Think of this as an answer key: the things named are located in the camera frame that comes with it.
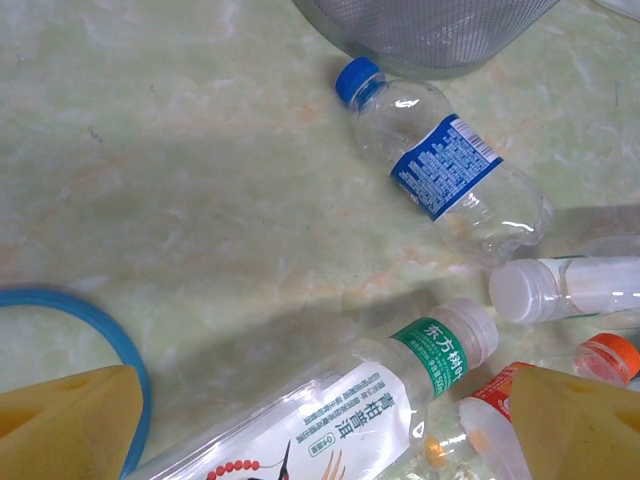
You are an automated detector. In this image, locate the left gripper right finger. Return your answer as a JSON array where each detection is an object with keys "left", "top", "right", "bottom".
[{"left": 507, "top": 367, "right": 640, "bottom": 480}]

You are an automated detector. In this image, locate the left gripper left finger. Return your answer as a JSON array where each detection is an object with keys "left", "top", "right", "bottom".
[{"left": 0, "top": 364, "right": 146, "bottom": 480}]

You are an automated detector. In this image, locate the orange-label orange-capped bottle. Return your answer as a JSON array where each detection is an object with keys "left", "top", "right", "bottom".
[{"left": 414, "top": 332, "right": 640, "bottom": 480}]

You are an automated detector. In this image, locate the clear bottle colourful crane label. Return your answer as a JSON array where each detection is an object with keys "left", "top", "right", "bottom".
[{"left": 124, "top": 298, "right": 500, "bottom": 480}]

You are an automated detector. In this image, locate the small blue-capped water bottle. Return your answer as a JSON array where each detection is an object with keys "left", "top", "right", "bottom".
[{"left": 334, "top": 56, "right": 554, "bottom": 269}]

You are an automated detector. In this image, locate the grey mesh waste bin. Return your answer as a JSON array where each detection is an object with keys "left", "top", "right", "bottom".
[{"left": 292, "top": 0, "right": 561, "bottom": 81}]

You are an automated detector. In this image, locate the blue stethoscope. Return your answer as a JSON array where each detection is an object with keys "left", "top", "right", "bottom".
[{"left": 0, "top": 283, "right": 154, "bottom": 476}]

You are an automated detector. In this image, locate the clear bottle green white label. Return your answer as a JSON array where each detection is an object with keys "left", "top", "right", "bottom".
[{"left": 488, "top": 252, "right": 640, "bottom": 326}]

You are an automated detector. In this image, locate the white zipped case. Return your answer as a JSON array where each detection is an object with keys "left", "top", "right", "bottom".
[{"left": 592, "top": 0, "right": 640, "bottom": 24}]

